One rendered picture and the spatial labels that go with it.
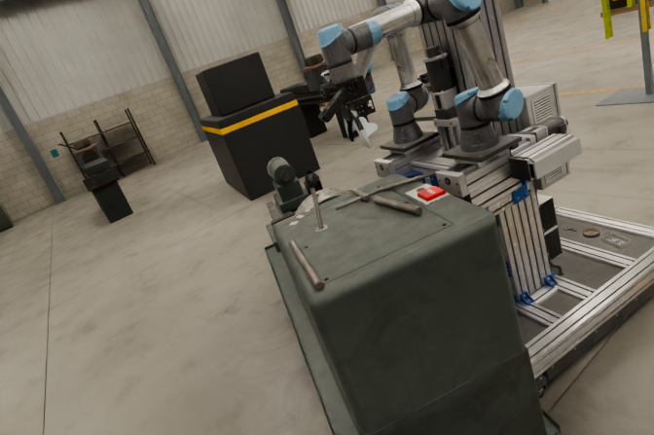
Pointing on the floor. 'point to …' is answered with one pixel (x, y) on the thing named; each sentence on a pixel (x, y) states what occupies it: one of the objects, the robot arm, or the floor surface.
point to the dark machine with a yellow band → (252, 126)
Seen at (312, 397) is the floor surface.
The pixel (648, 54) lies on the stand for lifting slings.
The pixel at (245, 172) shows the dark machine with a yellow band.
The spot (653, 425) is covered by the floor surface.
